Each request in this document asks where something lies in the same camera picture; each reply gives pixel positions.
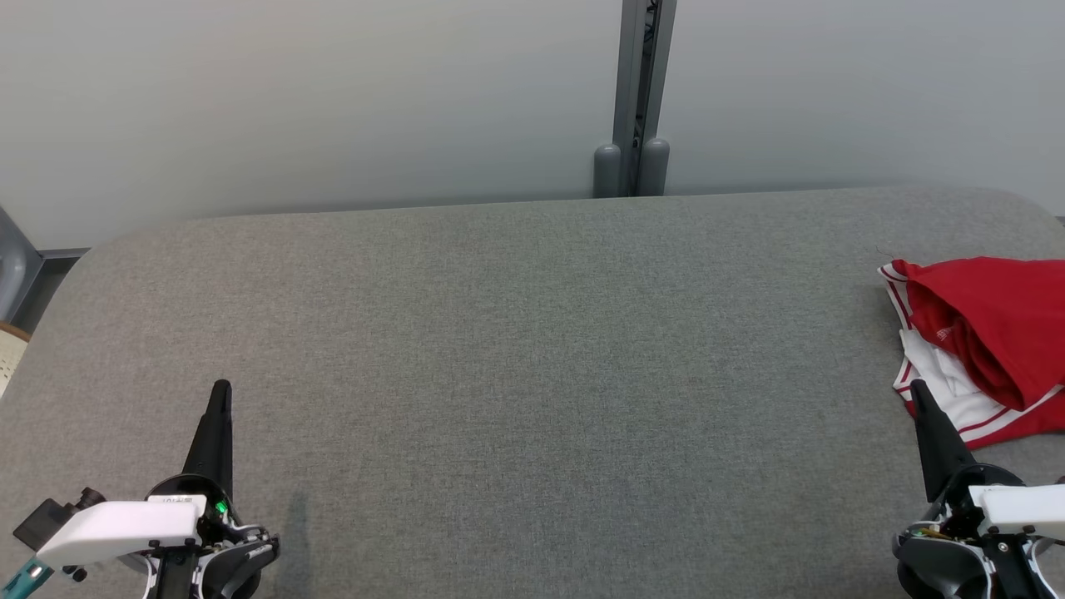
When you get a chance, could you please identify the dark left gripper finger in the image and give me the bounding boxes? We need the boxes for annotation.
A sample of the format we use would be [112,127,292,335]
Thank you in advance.
[181,379,235,502]

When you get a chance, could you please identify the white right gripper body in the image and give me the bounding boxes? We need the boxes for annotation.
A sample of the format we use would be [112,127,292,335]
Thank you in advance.
[922,466,1065,599]

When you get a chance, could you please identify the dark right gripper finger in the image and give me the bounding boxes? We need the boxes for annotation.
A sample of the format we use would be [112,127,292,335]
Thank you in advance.
[909,379,978,504]

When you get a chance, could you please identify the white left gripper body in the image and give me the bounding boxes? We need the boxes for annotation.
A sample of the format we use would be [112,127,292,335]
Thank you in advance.
[33,473,236,599]

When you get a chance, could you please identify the red Bulls 23 jersey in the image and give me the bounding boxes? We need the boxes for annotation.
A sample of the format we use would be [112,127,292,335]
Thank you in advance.
[877,256,1065,443]

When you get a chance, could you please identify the beige perforated laundry basket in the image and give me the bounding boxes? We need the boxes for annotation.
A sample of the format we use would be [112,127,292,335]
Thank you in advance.
[0,322,32,401]

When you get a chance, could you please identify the teal left camera connector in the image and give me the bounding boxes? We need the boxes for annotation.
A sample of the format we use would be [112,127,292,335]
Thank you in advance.
[3,557,52,597]

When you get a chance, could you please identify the dark grey floor rail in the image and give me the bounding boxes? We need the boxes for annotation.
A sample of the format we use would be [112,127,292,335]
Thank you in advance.
[15,247,92,334]

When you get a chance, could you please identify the grey metal partition post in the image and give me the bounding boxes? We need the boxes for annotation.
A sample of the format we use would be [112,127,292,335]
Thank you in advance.
[613,0,678,198]
[0,207,44,323]

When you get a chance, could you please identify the grey rounded post foot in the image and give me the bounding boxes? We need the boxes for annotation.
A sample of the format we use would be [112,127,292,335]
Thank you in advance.
[593,144,623,199]
[641,137,671,197]

